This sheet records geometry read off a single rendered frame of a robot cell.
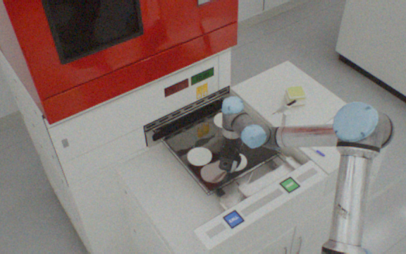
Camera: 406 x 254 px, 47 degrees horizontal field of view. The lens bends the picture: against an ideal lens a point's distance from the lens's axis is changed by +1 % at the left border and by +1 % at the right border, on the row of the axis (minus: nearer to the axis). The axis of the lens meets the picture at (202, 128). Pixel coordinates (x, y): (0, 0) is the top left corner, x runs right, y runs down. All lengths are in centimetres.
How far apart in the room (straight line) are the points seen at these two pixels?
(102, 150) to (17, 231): 120
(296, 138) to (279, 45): 255
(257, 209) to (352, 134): 53
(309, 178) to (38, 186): 190
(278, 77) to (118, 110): 78
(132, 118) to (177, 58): 32
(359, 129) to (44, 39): 94
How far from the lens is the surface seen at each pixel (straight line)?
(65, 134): 181
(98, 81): 166
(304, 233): 207
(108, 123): 186
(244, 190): 181
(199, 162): 190
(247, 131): 155
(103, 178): 206
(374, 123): 133
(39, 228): 298
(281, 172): 191
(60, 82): 160
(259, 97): 209
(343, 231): 134
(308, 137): 157
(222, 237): 163
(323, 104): 210
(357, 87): 377
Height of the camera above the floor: 235
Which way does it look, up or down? 45 degrees down
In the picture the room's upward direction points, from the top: 2 degrees counter-clockwise
